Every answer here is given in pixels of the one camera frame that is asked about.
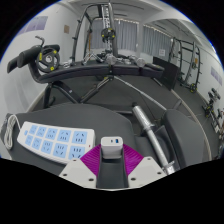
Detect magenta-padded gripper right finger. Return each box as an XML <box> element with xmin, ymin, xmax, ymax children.
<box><xmin>112</xmin><ymin>143</ymin><xmax>166</xmax><ymax>190</ymax></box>

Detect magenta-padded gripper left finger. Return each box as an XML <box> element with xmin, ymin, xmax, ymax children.
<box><xmin>58</xmin><ymin>143</ymin><xmax>113</xmax><ymax>190</ymax></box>

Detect white charger block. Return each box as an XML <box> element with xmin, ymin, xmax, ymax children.
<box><xmin>99</xmin><ymin>135</ymin><xmax>125</xmax><ymax>160</ymax></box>

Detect silver barbell sleeve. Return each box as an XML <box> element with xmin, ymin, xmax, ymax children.
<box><xmin>132</xmin><ymin>104</ymin><xmax>176</xmax><ymax>175</ymax></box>

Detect white power strip, blue sockets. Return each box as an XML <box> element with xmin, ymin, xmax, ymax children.
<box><xmin>16</xmin><ymin>120</ymin><xmax>97</xmax><ymax>165</ymax></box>

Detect black padded seat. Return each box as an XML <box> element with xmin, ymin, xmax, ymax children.
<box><xmin>161</xmin><ymin>109</ymin><xmax>208</xmax><ymax>169</ymax></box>

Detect long thin steel bar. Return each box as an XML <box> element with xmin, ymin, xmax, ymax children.
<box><xmin>113</xmin><ymin>75</ymin><xmax>168</xmax><ymax>113</ymax></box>

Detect black exercise bike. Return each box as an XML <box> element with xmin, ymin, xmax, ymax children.
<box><xmin>203</xmin><ymin>88</ymin><xmax>224</xmax><ymax>134</ymax></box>

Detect black weight bench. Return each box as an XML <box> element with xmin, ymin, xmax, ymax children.
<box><xmin>6</xmin><ymin>44</ymin><xmax>166</xmax><ymax>108</ymax></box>

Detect black box panel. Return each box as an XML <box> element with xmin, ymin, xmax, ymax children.
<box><xmin>152</xmin><ymin>56</ymin><xmax>181</xmax><ymax>91</ymax></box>

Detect group of silver dumbbells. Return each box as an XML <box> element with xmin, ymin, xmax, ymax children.
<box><xmin>104</xmin><ymin>53</ymin><xmax>148</xmax><ymax>68</ymax></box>

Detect black squat rack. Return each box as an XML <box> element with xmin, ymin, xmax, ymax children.
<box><xmin>169</xmin><ymin>37</ymin><xmax>203</xmax><ymax>94</ymax></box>

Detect black weight plate, yellow marks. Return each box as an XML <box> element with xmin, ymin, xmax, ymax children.
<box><xmin>101</xmin><ymin>27</ymin><xmax>117</xmax><ymax>43</ymax></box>
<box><xmin>35</xmin><ymin>46</ymin><xmax>62</xmax><ymax>74</ymax></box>

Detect black power rack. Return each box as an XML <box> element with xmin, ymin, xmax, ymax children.
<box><xmin>70</xmin><ymin>2</ymin><xmax>119</xmax><ymax>64</ymax></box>

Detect grey window curtains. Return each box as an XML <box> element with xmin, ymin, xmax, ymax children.
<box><xmin>89</xmin><ymin>18</ymin><xmax>173</xmax><ymax>56</ymax></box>

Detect white coiled cable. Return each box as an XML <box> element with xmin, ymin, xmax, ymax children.
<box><xmin>2</xmin><ymin>114</ymin><xmax>21</xmax><ymax>150</ymax></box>

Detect small purple wall poster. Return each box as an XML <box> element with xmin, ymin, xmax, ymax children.
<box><xmin>210</xmin><ymin>66</ymin><xmax>224</xmax><ymax>86</ymax></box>

